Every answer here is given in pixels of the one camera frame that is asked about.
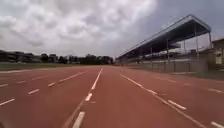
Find row of trees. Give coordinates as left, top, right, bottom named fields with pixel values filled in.
left=39, top=53, right=115, bottom=66

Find red running track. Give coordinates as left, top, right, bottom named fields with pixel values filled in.
left=0, top=64, right=224, bottom=128

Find roofed grandstand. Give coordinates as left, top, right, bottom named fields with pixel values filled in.
left=115, top=13, right=213, bottom=66

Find grass field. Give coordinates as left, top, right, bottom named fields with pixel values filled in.
left=0, top=62, right=88, bottom=72

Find low buildings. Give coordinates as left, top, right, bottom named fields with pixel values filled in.
left=0, top=49, right=43, bottom=64

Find building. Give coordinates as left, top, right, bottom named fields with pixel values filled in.
left=199, top=37, right=224, bottom=72

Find wire mesh fence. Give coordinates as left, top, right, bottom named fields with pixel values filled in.
left=117, top=57, right=211, bottom=75

